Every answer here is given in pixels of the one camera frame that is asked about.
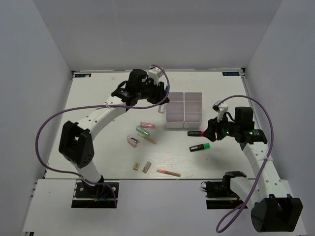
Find right blue table label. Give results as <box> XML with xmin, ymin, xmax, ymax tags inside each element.
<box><xmin>222</xmin><ymin>71</ymin><xmax>240</xmax><ymax>76</ymax></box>

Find grey eraser block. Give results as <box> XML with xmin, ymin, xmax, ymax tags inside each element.
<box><xmin>142</xmin><ymin>161</ymin><xmax>152</xmax><ymax>173</ymax></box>

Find left white organizer bin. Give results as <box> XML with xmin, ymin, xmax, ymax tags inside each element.
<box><xmin>166</xmin><ymin>92</ymin><xmax>185</xmax><ymax>129</ymax></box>

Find black pink highlighter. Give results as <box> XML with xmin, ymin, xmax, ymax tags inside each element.
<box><xmin>187</xmin><ymin>131</ymin><xmax>203</xmax><ymax>137</ymax></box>

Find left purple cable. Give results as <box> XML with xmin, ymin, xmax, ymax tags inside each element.
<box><xmin>36</xmin><ymin>64</ymin><xmax>170</xmax><ymax>185</ymax></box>

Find right white organizer bin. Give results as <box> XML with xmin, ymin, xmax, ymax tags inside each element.
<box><xmin>184</xmin><ymin>92</ymin><xmax>203</xmax><ymax>129</ymax></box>

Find pink translucent tube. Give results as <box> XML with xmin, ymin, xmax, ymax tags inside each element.
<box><xmin>139</xmin><ymin>122</ymin><xmax>156</xmax><ymax>129</ymax></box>

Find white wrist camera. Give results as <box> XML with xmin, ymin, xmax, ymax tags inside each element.
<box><xmin>148</xmin><ymin>67</ymin><xmax>163</xmax><ymax>84</ymax></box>
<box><xmin>212</xmin><ymin>100</ymin><xmax>228</xmax><ymax>122</ymax></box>

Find green translucent tube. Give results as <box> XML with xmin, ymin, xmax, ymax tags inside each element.
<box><xmin>136</xmin><ymin>126</ymin><xmax>150</xmax><ymax>137</ymax></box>

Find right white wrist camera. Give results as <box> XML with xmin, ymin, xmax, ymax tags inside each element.
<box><xmin>212</xmin><ymin>100</ymin><xmax>228</xmax><ymax>122</ymax></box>

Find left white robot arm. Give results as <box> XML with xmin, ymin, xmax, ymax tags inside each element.
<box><xmin>59</xmin><ymin>65</ymin><xmax>169</xmax><ymax>196</ymax></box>

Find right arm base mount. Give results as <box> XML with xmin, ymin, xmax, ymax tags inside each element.
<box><xmin>200</xmin><ymin>181</ymin><xmax>243</xmax><ymax>210</ymax></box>

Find orange marker pen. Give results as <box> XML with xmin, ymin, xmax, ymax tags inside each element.
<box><xmin>157</xmin><ymin>169</ymin><xmax>181</xmax><ymax>177</ymax></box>

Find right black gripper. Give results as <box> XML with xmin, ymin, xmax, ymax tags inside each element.
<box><xmin>202</xmin><ymin>112</ymin><xmax>240</xmax><ymax>142</ymax></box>

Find tan small eraser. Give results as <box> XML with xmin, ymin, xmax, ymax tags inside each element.
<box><xmin>133</xmin><ymin>162</ymin><xmax>140</xmax><ymax>171</ymax></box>

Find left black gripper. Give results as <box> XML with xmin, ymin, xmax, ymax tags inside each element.
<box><xmin>136</xmin><ymin>78</ymin><xmax>170</xmax><ymax>106</ymax></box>

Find yellow marker pen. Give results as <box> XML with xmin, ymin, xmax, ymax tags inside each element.
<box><xmin>137</xmin><ymin>133</ymin><xmax>157</xmax><ymax>145</ymax></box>

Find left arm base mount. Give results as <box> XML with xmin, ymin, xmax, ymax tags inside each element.
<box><xmin>71</xmin><ymin>181</ymin><xmax>116</xmax><ymax>209</ymax></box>

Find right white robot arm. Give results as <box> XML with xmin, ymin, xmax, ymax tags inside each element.
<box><xmin>203</xmin><ymin>105</ymin><xmax>303</xmax><ymax>233</ymax></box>

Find black green highlighter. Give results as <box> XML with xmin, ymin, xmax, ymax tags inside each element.
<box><xmin>189</xmin><ymin>143</ymin><xmax>211</xmax><ymax>152</ymax></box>

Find purple cable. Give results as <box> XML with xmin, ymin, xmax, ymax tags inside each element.
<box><xmin>216</xmin><ymin>95</ymin><xmax>274</xmax><ymax>234</ymax></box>
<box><xmin>36</xmin><ymin>64</ymin><xmax>170</xmax><ymax>185</ymax></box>

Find white organizer bin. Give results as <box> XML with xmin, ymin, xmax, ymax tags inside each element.
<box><xmin>184</xmin><ymin>92</ymin><xmax>203</xmax><ymax>129</ymax></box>
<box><xmin>166</xmin><ymin>92</ymin><xmax>185</xmax><ymax>129</ymax></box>

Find blue capped white tube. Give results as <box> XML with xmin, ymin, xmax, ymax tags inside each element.
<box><xmin>158</xmin><ymin>104</ymin><xmax>166</xmax><ymax>114</ymax></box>

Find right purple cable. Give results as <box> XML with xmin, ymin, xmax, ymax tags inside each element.
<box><xmin>216</xmin><ymin>95</ymin><xmax>274</xmax><ymax>234</ymax></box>

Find left blue table label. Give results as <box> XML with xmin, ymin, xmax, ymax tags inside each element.
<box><xmin>74</xmin><ymin>73</ymin><xmax>92</xmax><ymax>78</ymax></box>

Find blue table label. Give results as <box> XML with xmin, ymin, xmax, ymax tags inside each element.
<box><xmin>222</xmin><ymin>71</ymin><xmax>240</xmax><ymax>76</ymax></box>
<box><xmin>74</xmin><ymin>73</ymin><xmax>92</xmax><ymax>78</ymax></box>

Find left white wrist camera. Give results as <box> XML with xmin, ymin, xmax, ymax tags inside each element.
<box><xmin>148</xmin><ymin>67</ymin><xmax>163</xmax><ymax>84</ymax></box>

